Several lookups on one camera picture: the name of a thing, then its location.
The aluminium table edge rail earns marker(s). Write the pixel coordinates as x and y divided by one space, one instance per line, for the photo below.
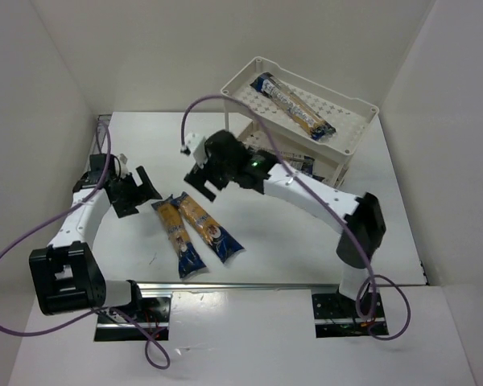
99 145

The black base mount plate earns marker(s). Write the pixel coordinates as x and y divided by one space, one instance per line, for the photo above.
153 316
335 316

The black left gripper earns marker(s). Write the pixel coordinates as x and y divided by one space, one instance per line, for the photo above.
130 194

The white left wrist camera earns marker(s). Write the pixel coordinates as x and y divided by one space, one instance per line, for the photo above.
121 166

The yellow spaghetti bag right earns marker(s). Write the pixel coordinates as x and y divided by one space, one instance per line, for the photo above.
209 230

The yellow spaghetti bag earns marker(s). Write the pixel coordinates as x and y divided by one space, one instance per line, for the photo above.
189 261
209 230

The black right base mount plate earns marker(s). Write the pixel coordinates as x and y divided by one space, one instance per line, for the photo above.
335 316

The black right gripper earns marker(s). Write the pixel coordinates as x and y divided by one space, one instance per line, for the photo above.
208 177

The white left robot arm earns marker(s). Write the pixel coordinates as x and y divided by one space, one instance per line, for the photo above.
65 274

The cream two-tier shelf cart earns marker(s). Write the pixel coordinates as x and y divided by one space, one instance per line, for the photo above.
350 116

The yellow spaghetti bag left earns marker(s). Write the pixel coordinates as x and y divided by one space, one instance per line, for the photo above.
189 261

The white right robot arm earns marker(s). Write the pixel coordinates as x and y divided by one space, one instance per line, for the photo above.
222 159

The spaghetti bag with white label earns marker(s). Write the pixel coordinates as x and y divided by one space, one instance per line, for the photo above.
294 107

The front aluminium rail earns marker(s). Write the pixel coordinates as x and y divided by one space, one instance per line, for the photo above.
159 287

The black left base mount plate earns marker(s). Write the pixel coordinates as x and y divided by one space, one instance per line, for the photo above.
153 316

